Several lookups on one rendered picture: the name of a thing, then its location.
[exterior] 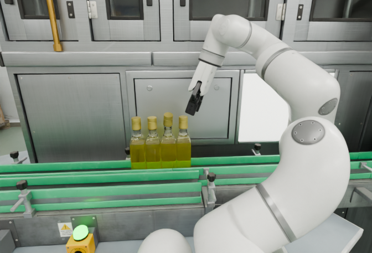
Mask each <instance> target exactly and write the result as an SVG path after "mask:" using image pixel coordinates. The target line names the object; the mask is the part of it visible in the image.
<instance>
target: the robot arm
mask: <svg viewBox="0 0 372 253"><path fill-rule="evenodd" d="M229 47H233V48H235V49H238V50H241V51H243V52H246V53H248V54H250V55H251V56H253V57H254V58H255V59H256V60H257V62H256V66H255V70H256V73H257V75H258V76H259V77H260V78H261V79H262V80H263V81H264V82H265V83H266V84H268V85H269V86H270V87H271V88H272V89H273V90H274V91H275V92H276V93H277V94H278V95H279V96H280V97H281V98H282V99H283V100H284V101H285V102H286V104H287V105H288V124H287V128H286V129H285V130H284V132H283V134H282V135H281V138H280V141H279V153H280V162H279V164H278V166H277V168H276V169H275V171H274V172H273V173H272V174H271V175H270V176H269V177H268V178H267V179H266V180H265V181H263V182H262V183H260V184H258V185H256V186H255V187H253V188H251V189H249V190H248V191H246V192H244V193H242V194H240V195H239V196H237V197H236V198H234V199H232V200H230V201H228V202H227V203H225V204H223V205H221V206H219V207H218V208H216V209H214V210H212V211H211V212H209V213H207V214H206V215H204V216H203V217H202V218H201V219H199V221H198V222H197V223H196V225H195V227H194V248H195V253H272V252H274V251H276V250H278V249H280V248H282V247H284V246H285V245H287V244H289V243H292V242H294V241H295V240H297V239H299V238H301V237H303V236H305V235H306V234H307V233H309V232H310V231H312V230H313V229H315V228H316V227H318V226H319V225H320V224H321V223H323V222H324V221H325V220H326V219H328V218H329V217H330V215H331V214H332V213H333V212H334V211H335V210H336V208H337V207H338V205H339V203H340V202H341V200H342V199H343V197H344V194H345V191H346V189H347V186H348V182H349V177H350V157H349V151H348V147H347V144H346V142H345V139H344V137H343V135H342V134H341V132H340V131H339V130H338V129H337V127H336V126H335V125H334V120H335V115H336V112H337V108H338V103H339V98H340V86H339V83H338V82H337V80H336V79H335V78H334V77H333V76H332V75H331V74H330V73H328V72H327V71H325V70H324V69H322V68H321V67H320V66H318V65H317V64H315V63H314V62H312V61H310V60H309V59H307V58H306V57H305V56H303V55H302V54H300V53H299V52H297V51H295V50H294V49H293V48H291V47H290V46H289V45H287V44H286V43H284V42H282V41H281V40H279V39H278V38H276V37H275V36H274V35H272V34H271V33H269V32H268V31H267V30H265V29H263V28H261V27H260V26H258V25H256V24H254V23H252V22H250V21H249V20H247V19H245V18H243V17H241V16H237V15H234V14H232V15H228V16H225V15H221V14H217V15H215V16H214V17H213V18H212V21H211V24H210V27H209V30H208V33H207V35H206V38H205V41H204V44H203V47H202V50H201V52H200V55H199V59H198V60H200V62H199V64H198V66H197V69H196V71H195V73H194V76H193V78H192V81H191V83H190V85H189V89H188V91H189V92H190V91H193V92H192V95H191V97H190V99H189V102H188V104H187V108H186V110H185V113H188V114H190V115H192V116H194V115H195V112H198V111H199V109H200V106H201V104H202V100H203V97H204V95H205V94H206V93H207V92H208V90H209V88H210V85H211V83H212V80H213V78H214V75H215V72H216V70H217V67H219V68H221V66H222V64H223V62H224V59H225V56H226V53H227V52H228V49H229ZM137 253H192V249H191V247H190V245H189V242H188V241H187V239H186V238H185V237H184V236H183V235H182V234H181V233H179V232H177V231H175V230H172V229H159V230H156V231H154V232H152V233H151V234H149V235H148V236H147V237H146V238H145V239H144V241H143V242H142V243H141V245H140V247H139V249H138V252H137Z"/></svg>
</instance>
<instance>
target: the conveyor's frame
mask: <svg viewBox="0 0 372 253"><path fill-rule="evenodd" d="M255 186H256V185H235V186H222V187H215V197H216V201H215V204H225V203H227V202H228V201H230V200H232V199H234V198H236V197H237V196H239V195H240V194H242V193H244V192H246V191H248V190H249V189H251V188H253V187H255ZM356 187H365V188H366V189H367V190H369V191H371V192H372V180H349V182H348V186H347V189H346V191H345V194H344V197H343V199H342V200H341V202H340V203H339V205H338V207H337V208H354V207H365V206H372V205H371V204H370V203H369V202H367V201H366V200H365V199H364V198H363V200H362V202H361V203H351V202H350V200H351V198H352V194H353V192H354V191H355V188H356ZM204 212H205V208H204V203H203V204H198V205H176V206H172V205H171V206H161V205H160V206H154V207H143V208H120V209H98V210H76V211H54V212H42V213H36V214H37V217H32V218H24V216H23V213H20V214H0V220H12V219H13V221H14V224H15V228H16V231H17V234H18V237H19V241H20V244H21V246H34V245H52V244H67V242H68V241H69V239H70V237H71V235H72V233H73V227H72V223H71V219H70V217H71V216H88V215H96V218H97V224H98V229H99V236H100V241H118V240H136V239H145V238H146V237H147V236H148V235H149V234H151V233H152V232H154V231H156V230H159V229H172V230H175V231H177V232H179V233H181V234H182V235H183V236H194V227H195V225H196V223H197V222H198V221H199V219H201V218H202V217H203V216H204Z"/></svg>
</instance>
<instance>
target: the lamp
mask: <svg viewBox="0 0 372 253"><path fill-rule="evenodd" d="M88 235H89V231H88V229H87V226H85V225H80V226H78V227H76V228H75V230H74V231H73V238H74V241H77V242H79V241H83V240H85V239H86V238H87V237H88Z"/></svg>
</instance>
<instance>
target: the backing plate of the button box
mask: <svg viewBox="0 0 372 253"><path fill-rule="evenodd" d="M70 219H71V223H72V227H73V231H74V229H75V228H76V227H78V226H80V225H85V226H87V228H91V227H95V228H96V233H97V240H98V242H100V236H99V229H98V224H97V218H96V215H88V216H71V217H70Z"/></svg>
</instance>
